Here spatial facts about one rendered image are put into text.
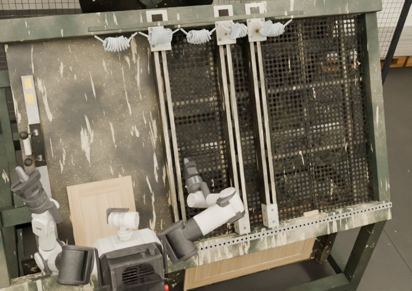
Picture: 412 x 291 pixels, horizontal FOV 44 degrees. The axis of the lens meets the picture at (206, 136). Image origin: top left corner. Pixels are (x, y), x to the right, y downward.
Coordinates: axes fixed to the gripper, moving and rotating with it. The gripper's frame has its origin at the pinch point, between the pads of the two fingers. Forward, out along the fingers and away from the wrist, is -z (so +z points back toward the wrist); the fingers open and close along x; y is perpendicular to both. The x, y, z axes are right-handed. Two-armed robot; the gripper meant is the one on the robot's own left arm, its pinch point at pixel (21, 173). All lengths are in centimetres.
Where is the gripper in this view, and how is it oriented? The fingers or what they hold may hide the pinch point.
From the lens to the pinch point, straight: 205.1
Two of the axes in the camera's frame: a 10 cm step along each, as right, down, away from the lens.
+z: 2.0, 7.7, 6.1
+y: 7.9, 2.5, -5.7
